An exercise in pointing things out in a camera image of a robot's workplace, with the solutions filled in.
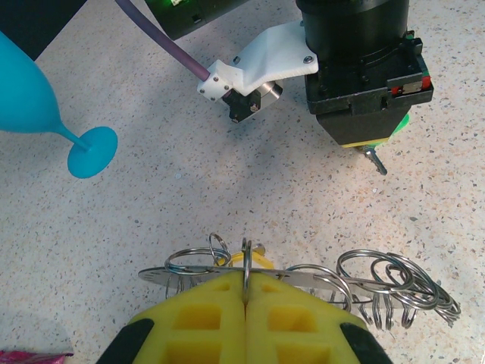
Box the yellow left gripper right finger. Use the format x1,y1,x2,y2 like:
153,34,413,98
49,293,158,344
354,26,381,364
246,253,391,364

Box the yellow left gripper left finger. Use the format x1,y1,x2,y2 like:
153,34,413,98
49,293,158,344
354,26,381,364
96,253,247,364

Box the small silver key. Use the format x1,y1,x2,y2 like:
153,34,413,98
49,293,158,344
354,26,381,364
355,146,388,176

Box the purple candy bag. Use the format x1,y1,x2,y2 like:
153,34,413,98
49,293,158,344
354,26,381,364
0,350,75,364

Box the teal plastic goblet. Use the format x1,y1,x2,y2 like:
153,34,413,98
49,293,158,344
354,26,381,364
0,30,118,179

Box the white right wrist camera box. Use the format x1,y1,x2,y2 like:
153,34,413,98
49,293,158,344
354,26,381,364
196,20,319,123

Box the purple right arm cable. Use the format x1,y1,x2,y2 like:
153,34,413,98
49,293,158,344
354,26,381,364
115,0,211,83

